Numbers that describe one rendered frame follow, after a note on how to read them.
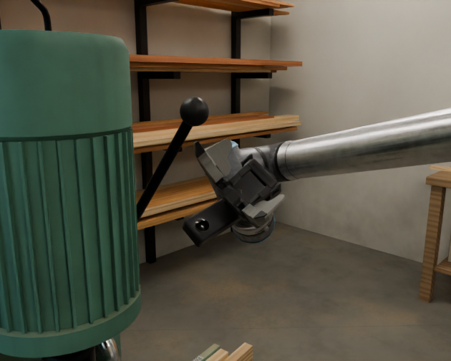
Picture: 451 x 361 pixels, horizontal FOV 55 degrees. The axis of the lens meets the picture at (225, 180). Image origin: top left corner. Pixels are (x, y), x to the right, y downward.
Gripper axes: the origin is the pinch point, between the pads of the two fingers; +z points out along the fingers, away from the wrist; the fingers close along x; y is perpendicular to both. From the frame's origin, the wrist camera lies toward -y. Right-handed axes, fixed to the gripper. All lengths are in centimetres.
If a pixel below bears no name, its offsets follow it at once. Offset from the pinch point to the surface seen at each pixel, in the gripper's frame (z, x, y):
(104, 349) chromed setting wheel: -12.5, 3.7, -30.5
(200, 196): -246, -84, 7
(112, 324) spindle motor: 11.6, 7.5, -20.3
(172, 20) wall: -216, -197, 80
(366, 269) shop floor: -300, 33, 68
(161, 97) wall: -237, -165, 36
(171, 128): -204, -120, 21
